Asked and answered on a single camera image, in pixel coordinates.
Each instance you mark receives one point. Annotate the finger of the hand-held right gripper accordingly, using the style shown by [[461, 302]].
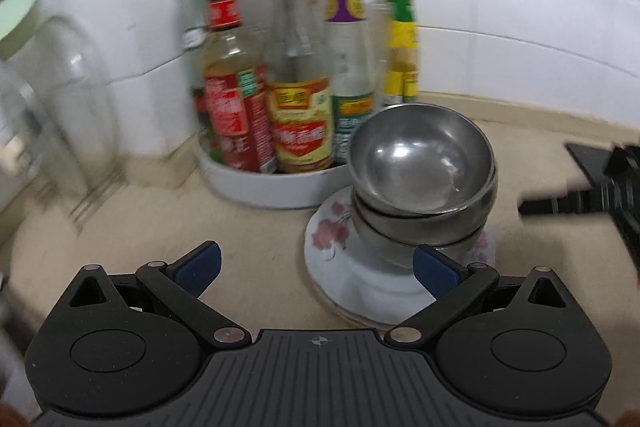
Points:
[[560, 203]]

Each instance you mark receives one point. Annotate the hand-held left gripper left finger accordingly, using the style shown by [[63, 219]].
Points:
[[200, 268]]

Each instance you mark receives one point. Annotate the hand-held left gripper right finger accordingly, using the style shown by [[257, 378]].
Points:
[[434, 269]]

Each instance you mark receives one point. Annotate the stainless steel bowl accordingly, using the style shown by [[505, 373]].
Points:
[[385, 248], [425, 227], [420, 157]]

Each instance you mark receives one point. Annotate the small white floral plate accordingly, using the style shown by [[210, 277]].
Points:
[[330, 232]]

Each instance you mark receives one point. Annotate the black cooktop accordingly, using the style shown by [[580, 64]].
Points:
[[585, 162]]

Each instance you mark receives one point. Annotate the white two-tier condiment rack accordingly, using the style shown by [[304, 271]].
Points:
[[260, 189]]

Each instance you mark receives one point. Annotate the red label sauce bottle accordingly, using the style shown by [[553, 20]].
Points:
[[235, 107]]

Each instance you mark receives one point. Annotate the yellow cap vinegar bottle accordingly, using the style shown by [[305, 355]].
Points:
[[300, 122]]

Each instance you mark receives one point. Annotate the large glass pot lid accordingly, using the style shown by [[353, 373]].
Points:
[[75, 97]]

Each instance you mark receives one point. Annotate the clear plastic bag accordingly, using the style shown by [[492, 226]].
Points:
[[378, 57]]

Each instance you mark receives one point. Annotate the green yellow label oil bottle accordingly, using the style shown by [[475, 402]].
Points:
[[400, 47]]

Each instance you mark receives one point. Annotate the glass lid with wooden knob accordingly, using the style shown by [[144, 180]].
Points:
[[20, 132]]

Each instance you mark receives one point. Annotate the purple green label sauce bottle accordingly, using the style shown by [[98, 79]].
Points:
[[347, 57]]

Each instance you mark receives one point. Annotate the green plastic saucepan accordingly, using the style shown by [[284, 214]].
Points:
[[17, 2]]

